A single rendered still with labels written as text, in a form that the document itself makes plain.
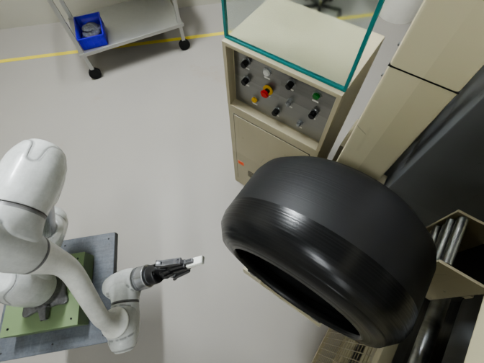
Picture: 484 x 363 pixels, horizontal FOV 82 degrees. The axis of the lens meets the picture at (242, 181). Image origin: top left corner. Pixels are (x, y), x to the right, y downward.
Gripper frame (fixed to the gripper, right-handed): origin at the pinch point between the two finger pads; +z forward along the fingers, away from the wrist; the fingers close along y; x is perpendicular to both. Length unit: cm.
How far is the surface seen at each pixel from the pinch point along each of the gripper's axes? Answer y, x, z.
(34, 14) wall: -99, -316, -180
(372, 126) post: -30, -1, 68
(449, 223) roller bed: 18, 2, 85
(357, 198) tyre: -25, 14, 58
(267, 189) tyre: -28.8, 6.1, 39.5
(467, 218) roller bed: 16, 3, 90
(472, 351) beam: -32, 46, 62
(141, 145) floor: 21, -149, -82
